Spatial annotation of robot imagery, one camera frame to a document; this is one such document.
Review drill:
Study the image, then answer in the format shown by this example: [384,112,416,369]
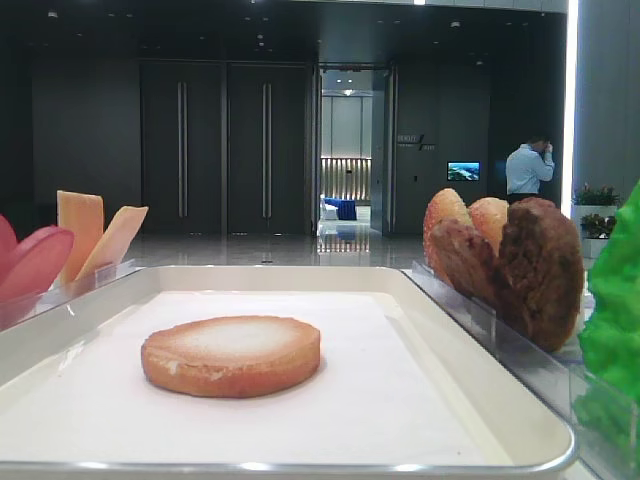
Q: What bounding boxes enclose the brown meat patty rear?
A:
[429,218,497,307]

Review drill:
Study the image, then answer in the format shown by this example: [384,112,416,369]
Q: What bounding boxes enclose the brown meat patty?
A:
[429,218,497,307]
[496,197,584,352]

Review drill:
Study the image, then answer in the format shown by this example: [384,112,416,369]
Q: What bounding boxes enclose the round bread slice on tray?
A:
[141,315,321,398]

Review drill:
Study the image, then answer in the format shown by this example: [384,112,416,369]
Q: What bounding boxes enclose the right orange cheese slice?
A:
[75,206,149,281]

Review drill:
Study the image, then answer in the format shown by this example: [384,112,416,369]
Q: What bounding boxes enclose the orange cheese slice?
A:
[56,190,104,285]
[75,206,149,281]

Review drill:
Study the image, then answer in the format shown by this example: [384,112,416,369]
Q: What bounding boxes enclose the brown meat patty front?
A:
[496,197,584,352]

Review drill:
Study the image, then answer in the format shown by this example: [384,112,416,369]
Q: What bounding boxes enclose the left orange cheese slice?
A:
[56,190,104,285]

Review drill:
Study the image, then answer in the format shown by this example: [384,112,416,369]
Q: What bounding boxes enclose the right red tomato slice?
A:
[1,226,74,303]

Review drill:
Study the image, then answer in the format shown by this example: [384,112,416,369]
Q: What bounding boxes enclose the red tomato slice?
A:
[0,216,18,282]
[1,226,74,303]

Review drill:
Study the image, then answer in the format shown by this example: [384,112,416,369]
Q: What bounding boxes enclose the left red tomato slice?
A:
[0,216,18,282]

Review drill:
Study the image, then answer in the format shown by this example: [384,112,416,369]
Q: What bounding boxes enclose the green lettuce leaf in rack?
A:
[574,188,639,463]

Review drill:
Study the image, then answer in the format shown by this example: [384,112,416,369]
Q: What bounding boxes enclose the blue sofa in corridor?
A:
[324,197,357,221]

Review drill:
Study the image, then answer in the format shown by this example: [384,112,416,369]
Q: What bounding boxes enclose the left bun slice far rack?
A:
[423,188,472,266]

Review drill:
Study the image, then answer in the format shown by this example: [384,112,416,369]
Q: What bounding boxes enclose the bun slice rack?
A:
[423,188,472,266]
[468,197,509,256]

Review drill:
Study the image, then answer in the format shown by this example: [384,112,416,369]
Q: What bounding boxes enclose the white rectangular metal tray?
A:
[1,266,577,479]

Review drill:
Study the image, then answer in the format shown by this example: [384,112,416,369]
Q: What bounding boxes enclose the right bun slice far rack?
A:
[468,197,509,256]

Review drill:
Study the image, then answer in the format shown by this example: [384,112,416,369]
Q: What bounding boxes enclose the man in blue shirt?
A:
[505,135,555,204]

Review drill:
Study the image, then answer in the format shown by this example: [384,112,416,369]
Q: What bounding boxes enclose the clear acrylic rack right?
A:
[400,259,640,480]

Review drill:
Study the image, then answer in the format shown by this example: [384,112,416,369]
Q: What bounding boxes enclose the clear acrylic rack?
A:
[1,260,140,331]
[400,259,640,480]

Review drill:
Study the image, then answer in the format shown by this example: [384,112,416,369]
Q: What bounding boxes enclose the white planter with flowers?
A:
[571,183,620,260]

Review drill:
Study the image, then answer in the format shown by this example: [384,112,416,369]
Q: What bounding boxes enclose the clear acrylic rack left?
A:
[1,260,140,331]

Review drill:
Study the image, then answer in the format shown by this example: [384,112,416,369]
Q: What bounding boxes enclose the small wall display screen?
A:
[447,162,480,182]

